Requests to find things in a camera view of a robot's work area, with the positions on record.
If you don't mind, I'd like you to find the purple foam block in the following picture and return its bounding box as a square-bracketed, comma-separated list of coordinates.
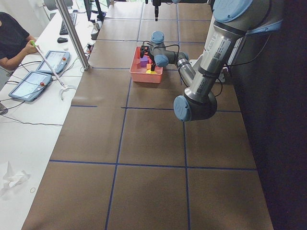
[140, 56, 148, 68]

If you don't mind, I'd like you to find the teach pendant tablet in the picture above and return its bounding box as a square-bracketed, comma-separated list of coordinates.
[36, 50, 70, 75]
[8, 71, 52, 102]

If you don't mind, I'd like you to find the seated person black shirt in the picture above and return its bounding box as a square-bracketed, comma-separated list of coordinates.
[0, 12, 36, 70]

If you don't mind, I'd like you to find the black computer mouse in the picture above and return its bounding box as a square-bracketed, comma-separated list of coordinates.
[57, 37, 68, 44]

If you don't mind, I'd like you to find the upper teach pendant tablet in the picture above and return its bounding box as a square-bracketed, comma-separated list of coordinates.
[36, 50, 70, 75]

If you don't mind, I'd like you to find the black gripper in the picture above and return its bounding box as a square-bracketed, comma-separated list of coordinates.
[140, 45, 156, 71]
[153, 0, 160, 22]

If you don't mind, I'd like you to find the long reach grabber stick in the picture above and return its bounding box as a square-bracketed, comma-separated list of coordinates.
[30, 40, 77, 101]

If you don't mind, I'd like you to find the crumpled white tissue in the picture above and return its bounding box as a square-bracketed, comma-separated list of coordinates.
[0, 161, 31, 196]

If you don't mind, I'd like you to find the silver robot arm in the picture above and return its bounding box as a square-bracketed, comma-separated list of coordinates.
[140, 0, 284, 122]
[145, 0, 181, 22]

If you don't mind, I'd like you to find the pink plastic bin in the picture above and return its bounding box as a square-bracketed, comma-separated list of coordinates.
[130, 46, 163, 83]

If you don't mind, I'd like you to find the black computer keyboard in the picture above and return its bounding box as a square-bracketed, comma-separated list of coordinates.
[59, 12, 78, 36]

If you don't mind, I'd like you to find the orange foam block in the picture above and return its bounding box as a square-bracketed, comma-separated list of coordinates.
[146, 64, 152, 71]

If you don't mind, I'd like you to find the person's hand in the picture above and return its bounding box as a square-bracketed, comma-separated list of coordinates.
[24, 43, 37, 55]

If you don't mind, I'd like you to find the aluminium frame post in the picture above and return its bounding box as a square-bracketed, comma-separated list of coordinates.
[55, 0, 90, 71]

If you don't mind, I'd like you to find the lower teach pendant tablet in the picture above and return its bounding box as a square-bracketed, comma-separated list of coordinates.
[8, 71, 52, 102]

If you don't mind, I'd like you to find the yellow foam block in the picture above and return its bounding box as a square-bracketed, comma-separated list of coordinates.
[146, 69, 156, 74]

